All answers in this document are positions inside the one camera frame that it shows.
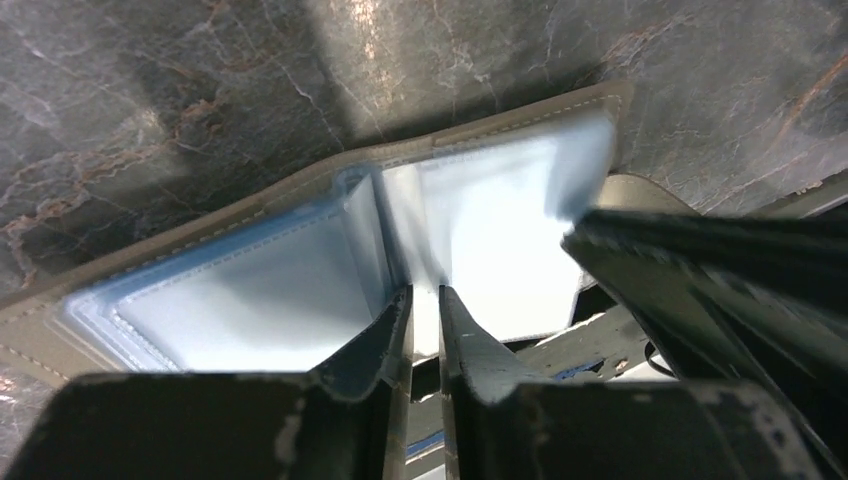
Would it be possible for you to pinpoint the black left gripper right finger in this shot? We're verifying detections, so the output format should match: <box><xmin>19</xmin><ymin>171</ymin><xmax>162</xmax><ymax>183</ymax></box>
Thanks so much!
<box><xmin>439</xmin><ymin>286</ymin><xmax>822</xmax><ymax>479</ymax></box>

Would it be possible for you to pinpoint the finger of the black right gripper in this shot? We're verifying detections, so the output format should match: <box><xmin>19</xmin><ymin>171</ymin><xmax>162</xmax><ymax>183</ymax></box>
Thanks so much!
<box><xmin>562</xmin><ymin>210</ymin><xmax>847</xmax><ymax>479</ymax></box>

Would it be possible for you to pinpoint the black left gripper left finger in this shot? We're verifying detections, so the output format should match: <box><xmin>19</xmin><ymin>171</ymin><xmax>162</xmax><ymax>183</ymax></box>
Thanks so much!
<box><xmin>7</xmin><ymin>286</ymin><xmax>413</xmax><ymax>479</ymax></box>

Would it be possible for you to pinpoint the beige leather card holder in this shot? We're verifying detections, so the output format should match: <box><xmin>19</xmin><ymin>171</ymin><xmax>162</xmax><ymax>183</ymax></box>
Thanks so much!
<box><xmin>1</xmin><ymin>81</ymin><xmax>689</xmax><ymax>386</ymax></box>

